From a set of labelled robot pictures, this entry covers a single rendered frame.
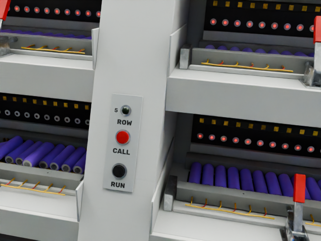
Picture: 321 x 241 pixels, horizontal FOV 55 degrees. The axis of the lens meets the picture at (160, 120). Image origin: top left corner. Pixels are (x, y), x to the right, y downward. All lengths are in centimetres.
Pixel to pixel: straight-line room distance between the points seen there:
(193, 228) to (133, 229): 8
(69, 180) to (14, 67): 18
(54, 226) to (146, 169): 15
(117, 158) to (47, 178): 14
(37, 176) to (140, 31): 26
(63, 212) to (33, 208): 4
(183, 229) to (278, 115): 19
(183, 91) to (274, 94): 11
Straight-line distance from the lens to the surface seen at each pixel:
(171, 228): 43
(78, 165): 52
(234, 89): 39
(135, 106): 39
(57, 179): 49
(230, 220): 45
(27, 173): 51
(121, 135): 39
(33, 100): 62
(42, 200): 49
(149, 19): 40
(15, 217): 48
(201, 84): 38
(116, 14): 42
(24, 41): 54
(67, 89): 43
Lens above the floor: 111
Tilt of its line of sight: 2 degrees down
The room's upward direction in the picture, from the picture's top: 6 degrees clockwise
